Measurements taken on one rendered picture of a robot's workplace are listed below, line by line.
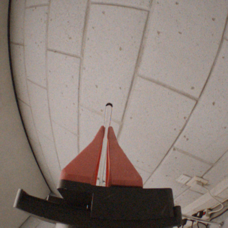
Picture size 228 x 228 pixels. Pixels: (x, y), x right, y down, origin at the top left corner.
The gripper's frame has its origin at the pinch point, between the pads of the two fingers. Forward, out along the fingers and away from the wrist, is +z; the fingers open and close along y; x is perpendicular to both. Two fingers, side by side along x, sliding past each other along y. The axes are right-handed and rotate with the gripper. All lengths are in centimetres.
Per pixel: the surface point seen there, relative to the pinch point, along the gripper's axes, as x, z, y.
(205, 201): 54, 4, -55
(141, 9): -12.4, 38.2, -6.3
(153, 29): -6.7, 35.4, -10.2
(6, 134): 77, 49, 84
